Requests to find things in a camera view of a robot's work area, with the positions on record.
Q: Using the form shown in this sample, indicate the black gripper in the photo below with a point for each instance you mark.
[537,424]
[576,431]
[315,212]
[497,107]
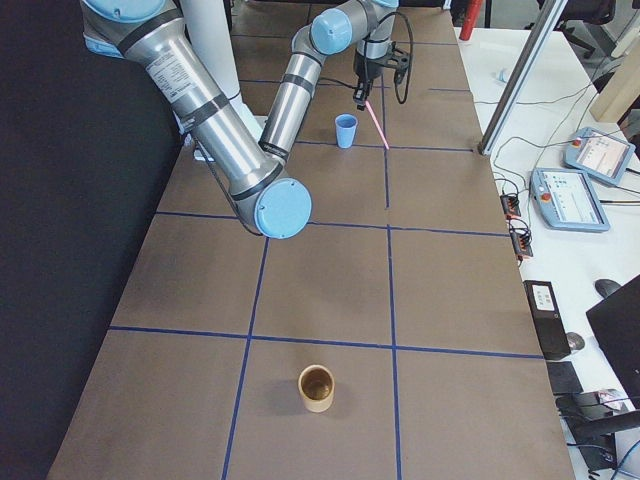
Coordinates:
[363,69]

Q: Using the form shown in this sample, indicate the pink chopstick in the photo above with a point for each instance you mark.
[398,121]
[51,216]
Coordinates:
[377,125]

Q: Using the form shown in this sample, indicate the blue ribbed paper cup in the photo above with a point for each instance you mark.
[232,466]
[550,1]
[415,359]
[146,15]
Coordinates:
[345,129]

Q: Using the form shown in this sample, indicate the bamboo wooden cup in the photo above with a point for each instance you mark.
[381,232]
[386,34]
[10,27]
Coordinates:
[316,386]

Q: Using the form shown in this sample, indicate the blue tape line lengthwise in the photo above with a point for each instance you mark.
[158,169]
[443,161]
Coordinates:
[386,153]

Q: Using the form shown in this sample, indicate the blue tape line crosswise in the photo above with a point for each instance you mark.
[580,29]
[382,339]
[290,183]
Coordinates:
[381,147]

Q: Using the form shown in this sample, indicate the red tube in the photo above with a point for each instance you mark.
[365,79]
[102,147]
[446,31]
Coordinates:
[470,19]

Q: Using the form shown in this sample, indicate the orange black connector far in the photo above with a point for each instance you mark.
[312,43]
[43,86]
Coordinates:
[510,205]

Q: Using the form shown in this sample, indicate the orange black connector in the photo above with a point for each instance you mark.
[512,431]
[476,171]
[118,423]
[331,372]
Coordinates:
[510,205]
[521,238]

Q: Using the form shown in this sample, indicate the orange black connector near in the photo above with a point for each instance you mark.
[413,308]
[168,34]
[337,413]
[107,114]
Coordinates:
[521,238]

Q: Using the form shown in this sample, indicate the far teach pendant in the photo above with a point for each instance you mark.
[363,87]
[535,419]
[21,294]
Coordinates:
[601,155]

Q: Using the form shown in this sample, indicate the teach pendant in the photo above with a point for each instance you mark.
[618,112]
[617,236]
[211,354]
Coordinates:
[567,200]
[601,155]

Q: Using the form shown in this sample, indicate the near teach pendant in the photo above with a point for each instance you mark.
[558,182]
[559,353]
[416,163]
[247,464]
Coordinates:
[567,200]

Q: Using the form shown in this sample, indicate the black power adapter box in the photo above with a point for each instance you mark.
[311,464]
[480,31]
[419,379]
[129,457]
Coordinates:
[547,319]

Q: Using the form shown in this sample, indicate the black computer mouse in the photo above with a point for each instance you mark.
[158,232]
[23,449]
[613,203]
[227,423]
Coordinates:
[606,287]

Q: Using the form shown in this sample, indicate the black monitor corner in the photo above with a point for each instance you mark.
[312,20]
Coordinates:
[615,324]

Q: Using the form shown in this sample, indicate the aluminium frame post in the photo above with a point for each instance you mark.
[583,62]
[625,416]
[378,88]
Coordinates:
[538,36]

